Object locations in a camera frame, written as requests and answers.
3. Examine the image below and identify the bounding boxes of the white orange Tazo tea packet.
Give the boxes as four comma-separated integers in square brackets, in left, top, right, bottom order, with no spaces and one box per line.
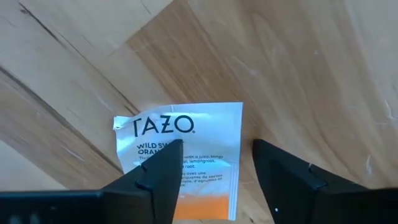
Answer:
[112,101,244,222]

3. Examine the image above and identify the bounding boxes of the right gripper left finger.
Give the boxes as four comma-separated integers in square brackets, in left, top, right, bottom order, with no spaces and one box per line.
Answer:
[101,139,184,224]

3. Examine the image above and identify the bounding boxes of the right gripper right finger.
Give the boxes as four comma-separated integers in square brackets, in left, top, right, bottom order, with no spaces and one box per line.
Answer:
[252,139,371,224]

